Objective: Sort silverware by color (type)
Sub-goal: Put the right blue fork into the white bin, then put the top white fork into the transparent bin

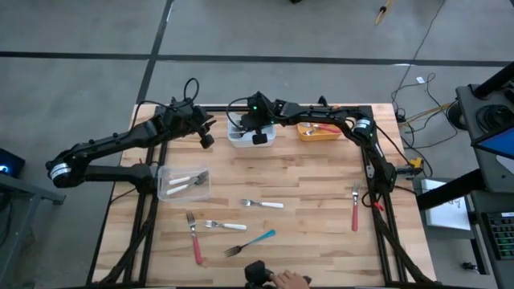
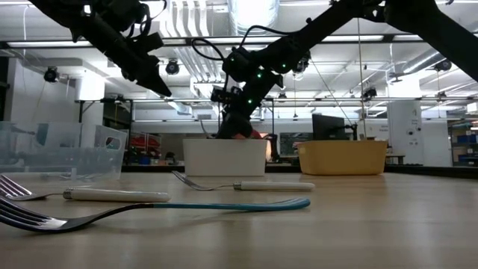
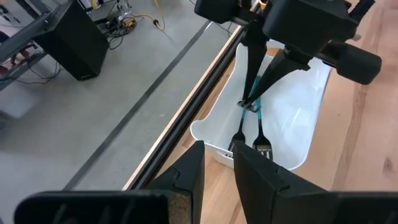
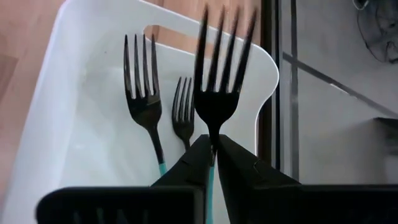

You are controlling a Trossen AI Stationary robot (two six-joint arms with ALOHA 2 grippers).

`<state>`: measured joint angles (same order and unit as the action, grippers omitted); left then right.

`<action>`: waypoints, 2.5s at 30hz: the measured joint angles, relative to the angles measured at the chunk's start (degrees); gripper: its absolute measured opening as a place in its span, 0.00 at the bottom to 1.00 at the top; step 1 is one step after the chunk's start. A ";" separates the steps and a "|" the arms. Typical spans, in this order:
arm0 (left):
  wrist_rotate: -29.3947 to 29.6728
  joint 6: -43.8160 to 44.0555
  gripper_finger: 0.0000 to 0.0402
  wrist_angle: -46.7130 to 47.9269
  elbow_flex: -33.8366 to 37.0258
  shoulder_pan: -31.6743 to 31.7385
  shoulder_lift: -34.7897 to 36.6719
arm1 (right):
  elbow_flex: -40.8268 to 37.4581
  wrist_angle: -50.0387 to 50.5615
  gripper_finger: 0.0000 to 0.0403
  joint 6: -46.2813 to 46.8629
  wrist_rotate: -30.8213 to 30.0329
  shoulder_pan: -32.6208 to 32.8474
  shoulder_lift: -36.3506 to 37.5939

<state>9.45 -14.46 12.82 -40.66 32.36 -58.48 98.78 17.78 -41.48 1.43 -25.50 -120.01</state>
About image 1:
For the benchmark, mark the clear plastic bin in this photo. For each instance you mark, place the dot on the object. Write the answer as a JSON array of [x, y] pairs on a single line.
[[202, 193]]

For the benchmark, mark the person's hand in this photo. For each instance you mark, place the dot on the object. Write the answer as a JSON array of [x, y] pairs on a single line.
[[289, 281]]

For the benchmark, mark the white tablet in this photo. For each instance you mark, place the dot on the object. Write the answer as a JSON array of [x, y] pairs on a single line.
[[445, 212]]

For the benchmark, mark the blue screen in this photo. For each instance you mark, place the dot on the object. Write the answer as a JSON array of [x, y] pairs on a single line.
[[502, 144]]

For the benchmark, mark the black floor plug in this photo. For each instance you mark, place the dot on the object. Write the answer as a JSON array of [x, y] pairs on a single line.
[[470, 267]]

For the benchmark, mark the orange plastic bin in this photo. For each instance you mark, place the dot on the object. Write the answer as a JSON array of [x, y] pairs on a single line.
[[317, 137]]

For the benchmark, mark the yellow connector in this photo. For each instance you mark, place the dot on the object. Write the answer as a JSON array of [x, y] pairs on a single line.
[[415, 162]]

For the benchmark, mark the small red tag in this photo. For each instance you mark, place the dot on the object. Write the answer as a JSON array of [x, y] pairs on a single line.
[[380, 205]]

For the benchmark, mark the black box with blue light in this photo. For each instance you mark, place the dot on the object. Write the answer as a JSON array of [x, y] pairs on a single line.
[[12, 164]]

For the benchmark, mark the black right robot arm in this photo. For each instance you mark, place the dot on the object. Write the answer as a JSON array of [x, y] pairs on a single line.
[[321, 114]]

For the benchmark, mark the grey equipment cart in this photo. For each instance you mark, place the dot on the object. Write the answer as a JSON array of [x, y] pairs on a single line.
[[466, 100]]

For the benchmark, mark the white plastic bin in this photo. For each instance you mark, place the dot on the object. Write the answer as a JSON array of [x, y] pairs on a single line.
[[270, 141]]

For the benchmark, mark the black keyboard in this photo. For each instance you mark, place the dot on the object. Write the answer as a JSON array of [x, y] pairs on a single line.
[[502, 237]]

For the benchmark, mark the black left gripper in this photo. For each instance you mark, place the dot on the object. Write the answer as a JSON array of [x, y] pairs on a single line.
[[182, 116]]

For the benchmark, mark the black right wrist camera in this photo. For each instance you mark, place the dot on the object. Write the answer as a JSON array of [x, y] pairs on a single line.
[[259, 139]]

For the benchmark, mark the silver metal bracket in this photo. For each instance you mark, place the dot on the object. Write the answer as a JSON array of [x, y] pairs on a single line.
[[372, 172]]

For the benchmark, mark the grey side table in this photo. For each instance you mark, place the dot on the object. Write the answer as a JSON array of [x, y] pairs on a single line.
[[24, 192]]

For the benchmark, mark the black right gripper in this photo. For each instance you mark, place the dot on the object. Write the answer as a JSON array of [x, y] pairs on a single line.
[[259, 114]]

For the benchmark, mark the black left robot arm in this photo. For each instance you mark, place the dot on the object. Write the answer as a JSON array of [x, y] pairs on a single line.
[[120, 138]]

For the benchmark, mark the white paper tag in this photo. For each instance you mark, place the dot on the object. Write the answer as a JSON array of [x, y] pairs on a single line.
[[420, 80]]

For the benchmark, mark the black cart pole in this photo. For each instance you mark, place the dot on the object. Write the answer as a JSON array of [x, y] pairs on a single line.
[[494, 80]]

